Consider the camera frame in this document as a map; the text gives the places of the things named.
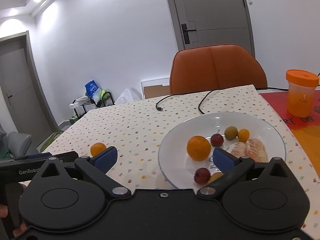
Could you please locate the person's left hand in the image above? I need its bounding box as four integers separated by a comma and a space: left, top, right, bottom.
1, 183, 24, 239

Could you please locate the grey side door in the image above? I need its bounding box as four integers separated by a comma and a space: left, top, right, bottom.
1, 31, 59, 146

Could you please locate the peeled pomelo segment back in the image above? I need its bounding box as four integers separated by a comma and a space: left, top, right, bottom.
245, 138, 268, 163

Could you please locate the white plate blue rim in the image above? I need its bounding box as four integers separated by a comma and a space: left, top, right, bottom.
158, 112, 286, 189

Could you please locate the white framed board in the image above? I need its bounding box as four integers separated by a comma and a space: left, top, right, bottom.
141, 77, 170, 99

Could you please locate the large orange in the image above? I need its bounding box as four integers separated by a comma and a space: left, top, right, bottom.
187, 135, 211, 161
90, 142, 107, 157

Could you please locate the floral white tablecloth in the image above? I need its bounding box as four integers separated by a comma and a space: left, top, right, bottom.
47, 85, 319, 239

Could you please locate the small kumquat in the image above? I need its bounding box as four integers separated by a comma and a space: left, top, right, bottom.
208, 172, 223, 184
238, 129, 250, 143

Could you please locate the black usb cable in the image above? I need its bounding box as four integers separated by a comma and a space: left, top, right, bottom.
155, 73, 320, 116

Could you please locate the clear plastic bag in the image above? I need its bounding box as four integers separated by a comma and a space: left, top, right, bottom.
114, 88, 141, 105

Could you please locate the large orange back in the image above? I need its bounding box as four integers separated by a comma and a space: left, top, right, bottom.
90, 142, 107, 157

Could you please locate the green floor mat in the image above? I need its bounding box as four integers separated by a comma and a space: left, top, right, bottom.
37, 130, 63, 153

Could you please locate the blue plastic bag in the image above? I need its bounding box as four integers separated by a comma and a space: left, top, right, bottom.
85, 80, 99, 98

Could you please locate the red small apple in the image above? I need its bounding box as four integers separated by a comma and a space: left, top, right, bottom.
194, 167, 211, 185
210, 131, 224, 147

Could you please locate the grey sofa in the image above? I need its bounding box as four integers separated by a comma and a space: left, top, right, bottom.
0, 127, 39, 159

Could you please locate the orange leather chair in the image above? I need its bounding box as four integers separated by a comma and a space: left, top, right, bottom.
169, 44, 267, 95

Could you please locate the grey door with lock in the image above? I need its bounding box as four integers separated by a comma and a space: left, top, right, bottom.
167, 0, 255, 55

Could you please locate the large orange front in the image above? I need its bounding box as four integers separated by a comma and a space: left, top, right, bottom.
187, 135, 211, 161

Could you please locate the orange lidded plastic cup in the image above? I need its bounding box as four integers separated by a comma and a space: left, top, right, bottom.
286, 69, 319, 118

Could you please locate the red orange cartoon mat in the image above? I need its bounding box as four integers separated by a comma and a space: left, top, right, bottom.
259, 89, 319, 174

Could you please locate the black metal shelf rack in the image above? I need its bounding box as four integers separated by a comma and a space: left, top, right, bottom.
69, 90, 115, 125

